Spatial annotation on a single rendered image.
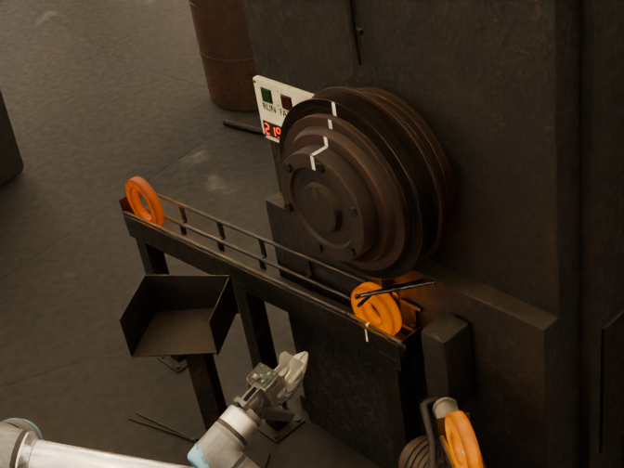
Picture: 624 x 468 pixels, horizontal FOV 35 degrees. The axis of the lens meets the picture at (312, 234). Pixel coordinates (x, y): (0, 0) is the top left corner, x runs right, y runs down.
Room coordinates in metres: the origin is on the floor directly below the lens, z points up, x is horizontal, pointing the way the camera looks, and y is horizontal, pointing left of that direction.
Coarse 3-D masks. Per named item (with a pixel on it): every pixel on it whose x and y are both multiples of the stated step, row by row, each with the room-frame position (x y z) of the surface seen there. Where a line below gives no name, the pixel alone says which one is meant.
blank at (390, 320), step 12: (360, 288) 2.03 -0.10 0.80; (372, 288) 2.01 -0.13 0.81; (360, 300) 2.03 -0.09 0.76; (372, 300) 2.00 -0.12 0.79; (384, 300) 1.97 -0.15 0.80; (360, 312) 2.04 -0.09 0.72; (372, 312) 2.04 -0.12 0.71; (384, 312) 1.96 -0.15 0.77; (396, 312) 1.96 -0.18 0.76; (372, 324) 2.01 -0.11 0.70; (384, 324) 1.97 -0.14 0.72; (396, 324) 1.95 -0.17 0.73
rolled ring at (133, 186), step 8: (136, 176) 2.90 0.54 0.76; (128, 184) 2.91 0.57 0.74; (136, 184) 2.86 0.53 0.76; (144, 184) 2.85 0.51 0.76; (128, 192) 2.92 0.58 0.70; (136, 192) 2.93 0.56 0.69; (144, 192) 2.83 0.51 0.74; (152, 192) 2.83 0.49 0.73; (128, 200) 2.94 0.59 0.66; (136, 200) 2.93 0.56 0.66; (152, 200) 2.81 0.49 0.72; (136, 208) 2.91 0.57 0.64; (144, 208) 2.92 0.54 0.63; (152, 208) 2.80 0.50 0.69; (160, 208) 2.81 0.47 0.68; (144, 216) 2.89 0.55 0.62; (152, 216) 2.82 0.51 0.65; (160, 216) 2.81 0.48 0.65; (160, 224) 2.82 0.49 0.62
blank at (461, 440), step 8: (448, 416) 1.56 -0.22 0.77; (456, 416) 1.55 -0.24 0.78; (464, 416) 1.54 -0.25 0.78; (448, 424) 1.57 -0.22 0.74; (456, 424) 1.52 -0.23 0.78; (464, 424) 1.52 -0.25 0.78; (448, 432) 1.57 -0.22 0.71; (456, 432) 1.52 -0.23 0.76; (464, 432) 1.50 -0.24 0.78; (472, 432) 1.50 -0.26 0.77; (448, 440) 1.58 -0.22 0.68; (456, 440) 1.56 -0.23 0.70; (464, 440) 1.49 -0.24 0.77; (472, 440) 1.49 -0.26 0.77; (456, 448) 1.55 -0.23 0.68; (464, 448) 1.47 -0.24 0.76; (472, 448) 1.47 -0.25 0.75; (456, 456) 1.54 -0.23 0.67; (464, 456) 1.47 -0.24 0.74; (472, 456) 1.46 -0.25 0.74; (480, 456) 1.46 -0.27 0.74; (456, 464) 1.54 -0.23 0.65; (464, 464) 1.48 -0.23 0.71; (472, 464) 1.46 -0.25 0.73; (480, 464) 1.46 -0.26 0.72
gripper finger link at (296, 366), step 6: (306, 354) 1.86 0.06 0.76; (294, 360) 1.82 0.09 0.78; (300, 360) 1.83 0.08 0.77; (306, 360) 1.84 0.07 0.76; (294, 366) 1.82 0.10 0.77; (300, 366) 1.83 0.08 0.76; (288, 372) 1.81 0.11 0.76; (294, 372) 1.82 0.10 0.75; (288, 378) 1.80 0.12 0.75; (294, 378) 1.81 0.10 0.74
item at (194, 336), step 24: (144, 288) 2.36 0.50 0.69; (168, 288) 2.36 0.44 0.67; (192, 288) 2.34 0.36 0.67; (216, 288) 2.32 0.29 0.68; (144, 312) 2.32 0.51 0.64; (168, 312) 2.36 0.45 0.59; (192, 312) 2.33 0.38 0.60; (216, 312) 2.17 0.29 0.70; (144, 336) 2.27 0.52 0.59; (168, 336) 2.24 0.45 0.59; (192, 336) 2.21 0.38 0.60; (216, 336) 2.13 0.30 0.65; (192, 360) 2.22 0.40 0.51; (216, 384) 2.24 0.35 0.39; (216, 408) 2.21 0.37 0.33; (264, 456) 2.30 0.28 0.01
